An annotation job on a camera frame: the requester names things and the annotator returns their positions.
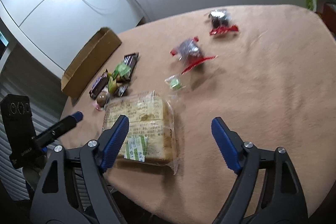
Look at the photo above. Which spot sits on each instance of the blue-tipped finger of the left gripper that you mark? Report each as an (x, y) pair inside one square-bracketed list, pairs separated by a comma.
[(78, 116)]

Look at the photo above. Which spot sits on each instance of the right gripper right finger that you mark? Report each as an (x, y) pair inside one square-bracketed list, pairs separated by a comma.
[(281, 200)]

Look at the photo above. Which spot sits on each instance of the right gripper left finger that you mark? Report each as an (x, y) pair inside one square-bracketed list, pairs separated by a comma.
[(57, 198)]

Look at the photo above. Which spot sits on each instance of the snickers bar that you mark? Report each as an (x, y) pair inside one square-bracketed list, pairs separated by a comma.
[(99, 85)]

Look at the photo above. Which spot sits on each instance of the packaged bread slices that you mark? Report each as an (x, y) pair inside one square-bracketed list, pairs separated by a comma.
[(151, 138)]

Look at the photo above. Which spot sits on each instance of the round chocolate ball toy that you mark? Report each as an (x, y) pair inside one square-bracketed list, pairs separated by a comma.
[(101, 100)]

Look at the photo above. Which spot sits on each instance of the yellow green candy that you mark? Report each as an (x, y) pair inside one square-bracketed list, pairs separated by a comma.
[(112, 85)]

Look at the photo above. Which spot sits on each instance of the small dark candy bar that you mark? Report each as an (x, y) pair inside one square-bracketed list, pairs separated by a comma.
[(120, 91)]

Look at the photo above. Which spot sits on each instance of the green candy packet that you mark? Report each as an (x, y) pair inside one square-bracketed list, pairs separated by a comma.
[(121, 72)]

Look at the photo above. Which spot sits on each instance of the cardboard box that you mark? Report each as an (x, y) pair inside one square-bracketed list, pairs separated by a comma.
[(88, 61)]

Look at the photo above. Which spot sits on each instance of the white cabinet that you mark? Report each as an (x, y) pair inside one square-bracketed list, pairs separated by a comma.
[(54, 31)]

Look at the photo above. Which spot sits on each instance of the small green candy in clear wrap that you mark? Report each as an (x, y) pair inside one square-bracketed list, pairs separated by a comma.
[(175, 82)]

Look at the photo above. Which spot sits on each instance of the red dark snack packet near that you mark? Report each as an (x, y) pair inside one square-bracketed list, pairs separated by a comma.
[(190, 54)]

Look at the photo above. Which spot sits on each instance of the red dark snack packet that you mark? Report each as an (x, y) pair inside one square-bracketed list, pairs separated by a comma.
[(221, 22), (190, 54)]

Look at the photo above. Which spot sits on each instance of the red dark snack packet far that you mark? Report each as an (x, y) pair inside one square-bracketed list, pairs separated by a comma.
[(221, 22)]

